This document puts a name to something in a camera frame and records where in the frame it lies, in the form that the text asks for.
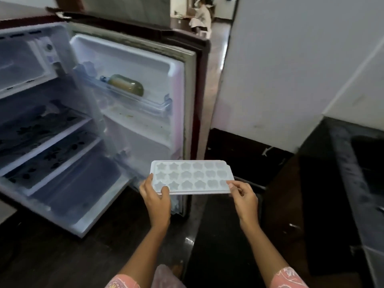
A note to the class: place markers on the pink floral sleeve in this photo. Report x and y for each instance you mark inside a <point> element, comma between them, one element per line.
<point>123,282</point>
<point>288,280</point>

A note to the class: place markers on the brown wooden table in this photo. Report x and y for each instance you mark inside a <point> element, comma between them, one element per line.
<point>180,22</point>

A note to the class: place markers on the bottle of greenish liquid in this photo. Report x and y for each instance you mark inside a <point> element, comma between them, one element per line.
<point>126,85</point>

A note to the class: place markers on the person's left forearm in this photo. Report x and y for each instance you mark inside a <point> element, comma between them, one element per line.
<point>144,251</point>

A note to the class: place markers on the pink trouser leg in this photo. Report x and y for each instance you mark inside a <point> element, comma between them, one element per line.
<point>168,278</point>

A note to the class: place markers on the person's left hand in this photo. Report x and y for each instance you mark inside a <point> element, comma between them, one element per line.
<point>157,206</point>

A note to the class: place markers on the clear crisper drawer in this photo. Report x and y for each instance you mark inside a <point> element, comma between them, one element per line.
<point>81,185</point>

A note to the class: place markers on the person's right hand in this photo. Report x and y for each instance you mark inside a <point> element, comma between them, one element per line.
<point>246,203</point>

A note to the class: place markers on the white plastic stool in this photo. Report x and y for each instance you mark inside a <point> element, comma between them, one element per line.
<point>205,32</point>

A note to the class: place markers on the person's right forearm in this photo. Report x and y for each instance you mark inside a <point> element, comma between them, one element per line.
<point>264,248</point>

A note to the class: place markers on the floral glass fridge shelf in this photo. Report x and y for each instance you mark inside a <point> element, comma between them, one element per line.
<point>54,158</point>
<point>36,128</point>

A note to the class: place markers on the grey thermostat dial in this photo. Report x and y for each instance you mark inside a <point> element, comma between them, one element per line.
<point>49,47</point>

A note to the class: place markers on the maroon Haier fridge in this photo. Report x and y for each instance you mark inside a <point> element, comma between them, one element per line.
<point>135,56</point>

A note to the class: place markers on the white ice tray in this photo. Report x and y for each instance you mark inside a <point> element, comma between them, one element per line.
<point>192,176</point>

